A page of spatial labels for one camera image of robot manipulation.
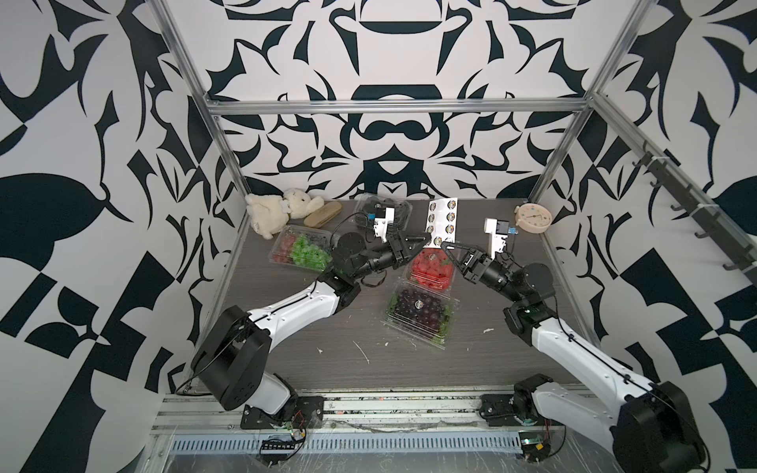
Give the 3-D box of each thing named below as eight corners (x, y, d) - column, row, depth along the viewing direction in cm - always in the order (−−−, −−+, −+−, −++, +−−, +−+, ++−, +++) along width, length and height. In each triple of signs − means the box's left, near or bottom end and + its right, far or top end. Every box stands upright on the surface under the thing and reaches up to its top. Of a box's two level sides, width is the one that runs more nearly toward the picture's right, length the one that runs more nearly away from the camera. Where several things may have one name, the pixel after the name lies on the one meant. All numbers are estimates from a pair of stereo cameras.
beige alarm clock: (519, 234, 112) (522, 229, 110) (510, 208, 120) (512, 203, 118) (555, 234, 112) (558, 229, 110) (542, 208, 120) (545, 203, 118)
